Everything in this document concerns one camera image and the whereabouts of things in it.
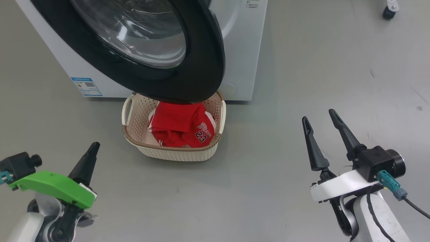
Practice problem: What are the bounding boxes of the red basketball jersey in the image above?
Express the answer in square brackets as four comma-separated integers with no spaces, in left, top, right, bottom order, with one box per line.
[147,101,217,149]

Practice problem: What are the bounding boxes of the blue energy label sticker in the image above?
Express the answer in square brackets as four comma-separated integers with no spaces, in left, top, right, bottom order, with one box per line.
[70,77,103,97]

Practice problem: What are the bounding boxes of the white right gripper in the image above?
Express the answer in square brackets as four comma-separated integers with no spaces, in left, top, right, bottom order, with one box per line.
[301,108,384,237]

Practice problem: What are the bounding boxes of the cream perforated laundry basket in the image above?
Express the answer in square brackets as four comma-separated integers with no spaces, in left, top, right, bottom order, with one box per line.
[121,90,227,162]

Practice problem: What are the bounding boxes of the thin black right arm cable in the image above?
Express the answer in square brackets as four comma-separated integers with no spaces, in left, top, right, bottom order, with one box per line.
[366,187,397,242]

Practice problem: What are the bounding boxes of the white washing machine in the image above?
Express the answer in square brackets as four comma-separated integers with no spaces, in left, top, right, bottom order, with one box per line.
[15,0,269,102]

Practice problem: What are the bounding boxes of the round glass washing machine door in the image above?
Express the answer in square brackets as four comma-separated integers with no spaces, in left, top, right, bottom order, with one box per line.
[30,0,226,104]

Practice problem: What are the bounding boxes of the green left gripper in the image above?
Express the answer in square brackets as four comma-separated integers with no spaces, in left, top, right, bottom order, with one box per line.
[9,141,101,242]

